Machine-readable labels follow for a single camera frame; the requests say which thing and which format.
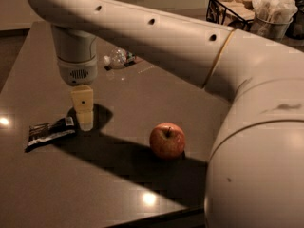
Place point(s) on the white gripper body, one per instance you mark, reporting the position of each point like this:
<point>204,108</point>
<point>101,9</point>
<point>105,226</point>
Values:
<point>77,72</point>

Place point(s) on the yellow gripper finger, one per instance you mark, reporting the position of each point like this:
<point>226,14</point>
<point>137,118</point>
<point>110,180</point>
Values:
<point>82,98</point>
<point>85,120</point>

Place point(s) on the black rxbar chocolate wrapper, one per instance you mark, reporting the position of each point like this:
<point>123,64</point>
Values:
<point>45,133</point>

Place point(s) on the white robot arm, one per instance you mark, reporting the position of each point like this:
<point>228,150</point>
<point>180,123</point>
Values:
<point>255,175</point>

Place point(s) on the red apple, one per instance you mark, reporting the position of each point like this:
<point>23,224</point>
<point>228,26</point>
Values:
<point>167,141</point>

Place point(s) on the clear plastic water bottle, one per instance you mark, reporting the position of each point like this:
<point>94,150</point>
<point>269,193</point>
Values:
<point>119,58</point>

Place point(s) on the metal cup with packets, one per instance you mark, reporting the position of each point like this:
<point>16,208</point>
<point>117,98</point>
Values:
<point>272,17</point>

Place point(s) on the black wire napkin basket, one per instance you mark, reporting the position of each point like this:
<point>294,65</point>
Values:
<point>233,13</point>

